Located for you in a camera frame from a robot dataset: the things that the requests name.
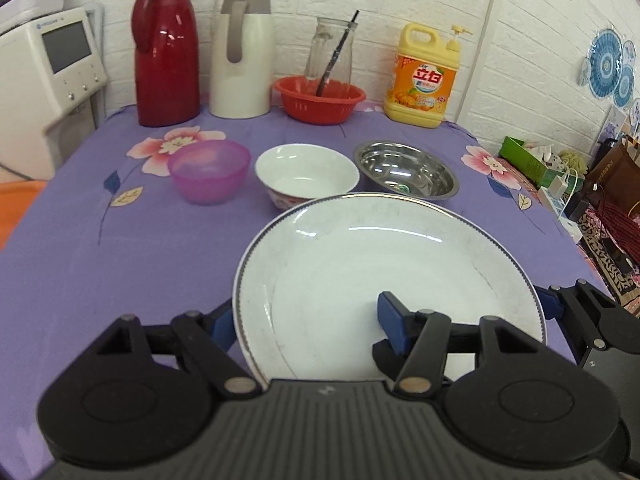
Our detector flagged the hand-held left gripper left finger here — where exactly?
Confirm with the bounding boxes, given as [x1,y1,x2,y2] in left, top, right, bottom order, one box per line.
[95,305,257,397]

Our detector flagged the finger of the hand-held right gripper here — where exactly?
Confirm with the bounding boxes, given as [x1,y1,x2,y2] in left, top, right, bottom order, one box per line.
[537,279,621,361]

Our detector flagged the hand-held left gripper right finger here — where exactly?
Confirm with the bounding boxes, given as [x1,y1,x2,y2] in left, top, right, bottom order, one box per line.
[371,290,533,396]

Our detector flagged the large white plate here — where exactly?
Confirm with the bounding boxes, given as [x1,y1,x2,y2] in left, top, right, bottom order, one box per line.
[232,192,547,386]

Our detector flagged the black and white patterned cloth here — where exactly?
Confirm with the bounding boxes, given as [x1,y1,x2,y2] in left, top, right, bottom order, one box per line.
[579,237,640,318]

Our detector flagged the red plaid cloth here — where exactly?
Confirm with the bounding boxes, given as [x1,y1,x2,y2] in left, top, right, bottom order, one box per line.
[582,200,640,273]

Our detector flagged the white power strip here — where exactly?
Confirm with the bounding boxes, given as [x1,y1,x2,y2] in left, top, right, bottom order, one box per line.
[537,169,587,242]

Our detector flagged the purple floral tablecloth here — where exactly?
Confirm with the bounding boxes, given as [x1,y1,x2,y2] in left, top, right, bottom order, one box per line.
[0,102,614,480]

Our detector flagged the brown paper bag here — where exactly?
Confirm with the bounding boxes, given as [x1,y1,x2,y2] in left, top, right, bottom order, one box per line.
[584,137,640,217]

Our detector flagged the green tissue box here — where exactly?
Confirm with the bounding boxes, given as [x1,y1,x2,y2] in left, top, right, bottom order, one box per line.
[497,135,567,187]

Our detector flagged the stainless steel bowl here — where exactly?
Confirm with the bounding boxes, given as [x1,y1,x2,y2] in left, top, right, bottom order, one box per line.
[353,140,460,201]

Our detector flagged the purple plastic bowl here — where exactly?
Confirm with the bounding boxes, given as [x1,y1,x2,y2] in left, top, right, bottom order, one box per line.
[167,140,252,206]

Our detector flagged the white ceramic bowl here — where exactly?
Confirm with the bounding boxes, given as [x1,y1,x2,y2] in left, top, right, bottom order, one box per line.
[255,143,361,211]

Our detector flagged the red plastic basket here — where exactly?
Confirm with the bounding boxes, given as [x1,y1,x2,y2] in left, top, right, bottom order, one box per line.
[273,76,367,126]

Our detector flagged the orange plastic stool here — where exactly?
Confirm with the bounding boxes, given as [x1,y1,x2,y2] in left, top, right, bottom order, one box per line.
[0,180,49,252]

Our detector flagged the yellow dish soap bottle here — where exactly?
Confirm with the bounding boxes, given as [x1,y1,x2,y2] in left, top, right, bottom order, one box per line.
[384,22,474,129]

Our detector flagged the white thermos jug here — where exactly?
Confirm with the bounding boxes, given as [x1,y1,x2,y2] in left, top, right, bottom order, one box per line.
[209,0,273,119]

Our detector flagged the red thermos jug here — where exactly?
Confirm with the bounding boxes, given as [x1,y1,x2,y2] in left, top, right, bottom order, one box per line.
[131,0,202,128]

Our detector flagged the clear glass jar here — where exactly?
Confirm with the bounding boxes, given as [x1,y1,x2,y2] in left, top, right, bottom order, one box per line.
[305,16,357,86]

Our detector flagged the white appliance with screen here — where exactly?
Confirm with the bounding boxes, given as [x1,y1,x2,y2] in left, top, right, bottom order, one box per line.
[0,6,109,182]

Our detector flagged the blue fan wall decoration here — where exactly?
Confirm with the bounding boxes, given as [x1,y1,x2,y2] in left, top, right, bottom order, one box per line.
[580,27,640,110]

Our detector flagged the white wall cable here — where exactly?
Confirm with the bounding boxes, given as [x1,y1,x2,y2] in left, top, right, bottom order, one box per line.
[459,0,502,127]

